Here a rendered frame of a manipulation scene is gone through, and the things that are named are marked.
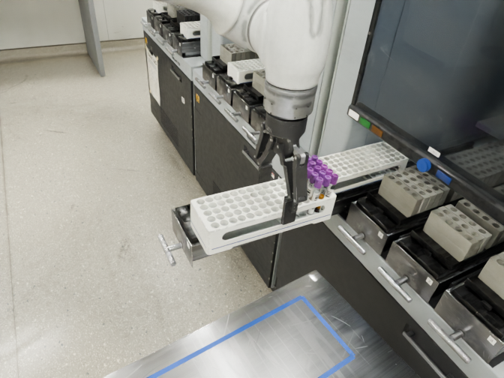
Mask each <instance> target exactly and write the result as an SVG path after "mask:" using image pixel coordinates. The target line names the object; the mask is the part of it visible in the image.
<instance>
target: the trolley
mask: <svg viewBox="0 0 504 378"><path fill-rule="evenodd" d="M103 378H421V377H420V376H419V375H418V374H417V373H416V372H415V371H414V370H413V369H412V368H411V367H410V366H409V365H408V364H407V363H406V362H405V361H404V360H403V359H402V358H401V357H400V356H399V355H398V354H397V353H396V352H395V351H394V350H393V349H392V348H391V347H390V346H389V345H388V344H387V343H386V342H385V341H384V340H383V339H382V338H381V337H380V335H379V334H378V333H377V332H376V331H375V330H374V329H373V328H372V327H371V326H370V325H369V324H368V323H367V322H366V321H365V320H364V319H363V318H362V317H361V316H360V315H359V313H358V312H357V311H356V310H355V309H354V308H353V307H352V306H351V305H350V304H349V303H348V302H347V301H346V300H345V299H344V298H343V297H342V296H341V295H340V294H339V293H338V291H337V290H336V289H335V288H334V287H333V286H332V285H331V284H330V283H329V282H328V281H327V280H326V279H325V278H324V277H323V276H322V275H321V274H320V273H319V272H318V271H317V270H314V271H312V272H310V273H308V274H306V275H304V276H302V277H300V278H298V279H296V280H294V281H292V282H290V283H288V284H287V285H285V286H282V287H281V288H279V289H276V290H275V291H273V292H270V293H269V294H267V295H264V296H263V297H261V298H258V299H257V300H255V301H252V302H251V303H249V304H246V305H245V306H243V307H240V308H239V309H237V310H235V311H233V312H232V313H229V314H227V315H226V316H223V317H221V318H220V319H217V320H215V321H214V322H211V323H209V324H208V325H205V326H203V327H202V328H199V329H197V330H196V331H193V332H191V333H190V334H187V335H185V336H184V337H182V338H180V339H178V340H176V341H174V342H172V343H170V344H168V345H166V346H164V347H162V348H160V349H158V350H156V351H154V352H152V353H150V354H148V355H146V356H144V357H142V358H140V359H138V360H136V361H134V362H132V363H131V364H129V365H127V366H125V367H123V368H121V369H119V370H117V371H115V372H113V373H111V374H109V375H107V376H105V377H103Z"/></svg>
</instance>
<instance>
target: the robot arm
mask: <svg viewBox="0 0 504 378"><path fill-rule="evenodd" d="M152 1H157V2H165V3H169V4H173V5H179V6H182V7H184V8H188V9H191V10H192V11H196V12H197V13H199V14H202V15H203V16H205V17H207V18H208V19H209V20H210V21H211V23H212V25H213V29H214V31H215V32H216V33H217V34H219V35H221V36H223V37H225V38H226V39H228V40H230V41H232V42H233V43H235V44H237V45H239V46H240V47H242V48H244V49H247V48H248V49H249V50H251V51H253V52H255V53H257V55H258V56H259V59H260V61H261V63H262V65H263V66H265V91H264V99H263V108H264V109H265V110H266V117H265V121H264V122H261V131H260V135H259V139H258V142H257V145H256V150H255V152H254V158H255V159H257V160H258V162H257V163H258V166H259V170H258V178H257V184H261V183H264V182H270V181H271V177H272V165H271V164H272V160H273V158H274V157H275V155H276V154H277V155H278V156H279V158H280V165H281V166H283V171H284V176H285V182H286V191H287V196H285V197H284V201H283V211H282V217H281V224H282V225H285V224H289V223H292V222H295V219H296V212H297V210H298V205H299V203H301V202H304V201H307V200H308V159H309V154H308V152H302V151H301V150H300V149H299V148H300V146H299V139H300V138H301V136H302V135H303V134H304V133H305V130H306V125H307V121H308V116H309V115H310V114H311V113H312V112H313V109H314V101H315V97H316V93H317V88H318V85H317V84H318V82H319V78H320V74H321V73H322V72H323V69H324V67H325V64H326V59H327V57H328V53H329V46H330V41H331V36H332V18H333V6H332V0H152ZM291 157H293V158H292V160H286V161H285V159H287V158H291Z"/></svg>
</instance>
